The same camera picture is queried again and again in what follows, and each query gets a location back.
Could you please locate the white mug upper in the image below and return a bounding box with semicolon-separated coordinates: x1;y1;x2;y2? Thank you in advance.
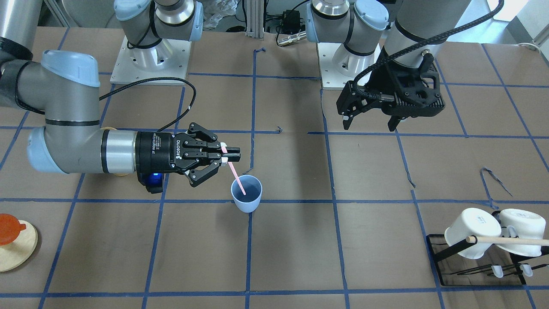
496;209;546;258

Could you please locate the white mug lower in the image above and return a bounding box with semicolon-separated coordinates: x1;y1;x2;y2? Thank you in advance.
444;208;501;246

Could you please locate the aluminium frame post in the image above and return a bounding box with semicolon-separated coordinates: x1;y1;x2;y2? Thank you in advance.
242;0;265;40

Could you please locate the orange lid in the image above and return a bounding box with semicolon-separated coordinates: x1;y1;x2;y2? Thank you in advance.
0;214;26;246

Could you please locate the white mug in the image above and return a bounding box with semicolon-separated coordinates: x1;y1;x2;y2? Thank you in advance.
444;208;501;246
496;209;546;258

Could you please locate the blue plastic cup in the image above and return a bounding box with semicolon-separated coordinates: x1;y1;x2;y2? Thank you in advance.
231;175;263;213

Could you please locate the pink chopstick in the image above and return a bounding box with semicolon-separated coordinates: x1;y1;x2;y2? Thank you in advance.
221;142;247;195

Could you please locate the black wire mug rack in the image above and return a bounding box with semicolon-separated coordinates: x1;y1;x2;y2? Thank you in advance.
427;210;548;286

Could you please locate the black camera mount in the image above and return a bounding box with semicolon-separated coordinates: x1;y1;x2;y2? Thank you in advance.
137;173;164;194

